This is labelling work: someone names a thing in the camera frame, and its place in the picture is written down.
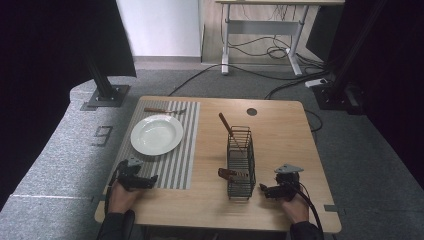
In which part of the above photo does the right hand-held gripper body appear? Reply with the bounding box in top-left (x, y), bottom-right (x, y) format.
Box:
top-left (274, 163), bottom-right (305, 202)

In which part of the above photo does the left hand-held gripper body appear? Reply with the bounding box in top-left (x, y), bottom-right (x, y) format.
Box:
top-left (116, 157), bottom-right (148, 192)

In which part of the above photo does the person's left hand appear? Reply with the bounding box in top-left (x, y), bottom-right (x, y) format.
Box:
top-left (107, 181), bottom-right (141, 215)

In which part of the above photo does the person's right hand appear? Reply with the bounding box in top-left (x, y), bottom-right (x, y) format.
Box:
top-left (281, 195), bottom-right (310, 225)

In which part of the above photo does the grey striped placemat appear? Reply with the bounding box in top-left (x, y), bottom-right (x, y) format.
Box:
top-left (111, 100), bottom-right (201, 191)

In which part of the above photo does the white round plate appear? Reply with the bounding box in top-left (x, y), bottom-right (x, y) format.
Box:
top-left (130, 114), bottom-right (185, 157)

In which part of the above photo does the black metal stand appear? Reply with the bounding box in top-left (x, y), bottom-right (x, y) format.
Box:
top-left (312, 0), bottom-right (389, 116)
top-left (79, 49), bottom-right (131, 112)

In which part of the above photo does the white power strip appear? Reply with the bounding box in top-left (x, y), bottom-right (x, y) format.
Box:
top-left (304, 77), bottom-right (330, 89)

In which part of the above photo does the dark curtain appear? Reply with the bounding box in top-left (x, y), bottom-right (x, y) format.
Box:
top-left (0, 0), bottom-right (138, 211)
top-left (305, 0), bottom-right (424, 191)

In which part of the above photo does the white-legged desk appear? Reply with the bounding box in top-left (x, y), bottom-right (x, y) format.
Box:
top-left (214, 0), bottom-right (346, 77)

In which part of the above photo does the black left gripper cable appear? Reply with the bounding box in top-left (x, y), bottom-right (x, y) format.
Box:
top-left (104, 168), bottom-right (122, 215)

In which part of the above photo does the black wire cutlery basket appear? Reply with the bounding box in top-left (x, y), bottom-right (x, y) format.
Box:
top-left (226, 125), bottom-right (257, 201)

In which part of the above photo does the wooden-handled utensil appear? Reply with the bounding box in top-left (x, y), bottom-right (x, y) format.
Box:
top-left (218, 112), bottom-right (245, 152)
top-left (217, 167), bottom-right (250, 183)

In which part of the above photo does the wooden-handled fork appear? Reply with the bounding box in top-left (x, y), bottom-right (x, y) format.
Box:
top-left (143, 106), bottom-right (187, 116)

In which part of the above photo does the black cable loop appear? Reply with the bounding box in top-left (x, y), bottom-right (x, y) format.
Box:
top-left (304, 108), bottom-right (324, 133)

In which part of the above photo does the thick black floor cable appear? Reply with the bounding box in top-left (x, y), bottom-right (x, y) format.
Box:
top-left (264, 69), bottom-right (332, 101)

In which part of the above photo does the long black floor cable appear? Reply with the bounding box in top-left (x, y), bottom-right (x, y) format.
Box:
top-left (167, 62), bottom-right (329, 98)

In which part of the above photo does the tangle of black cables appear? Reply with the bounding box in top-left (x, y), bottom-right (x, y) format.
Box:
top-left (219, 3), bottom-right (326, 69)

